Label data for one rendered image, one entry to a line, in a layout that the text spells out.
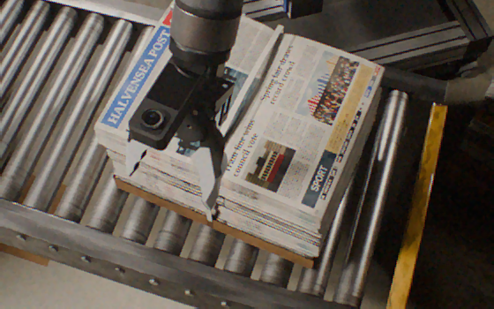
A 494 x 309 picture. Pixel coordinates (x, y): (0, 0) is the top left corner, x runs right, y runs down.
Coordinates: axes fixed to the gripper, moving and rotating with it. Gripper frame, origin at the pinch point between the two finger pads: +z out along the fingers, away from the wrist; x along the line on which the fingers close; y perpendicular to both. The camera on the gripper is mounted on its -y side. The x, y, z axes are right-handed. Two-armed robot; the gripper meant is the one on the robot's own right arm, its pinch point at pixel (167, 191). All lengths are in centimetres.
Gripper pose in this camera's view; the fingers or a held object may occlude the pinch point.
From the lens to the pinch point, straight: 87.7
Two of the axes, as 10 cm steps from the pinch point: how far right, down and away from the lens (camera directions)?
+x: -9.1, -3.5, 2.0
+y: 3.5, -4.4, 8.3
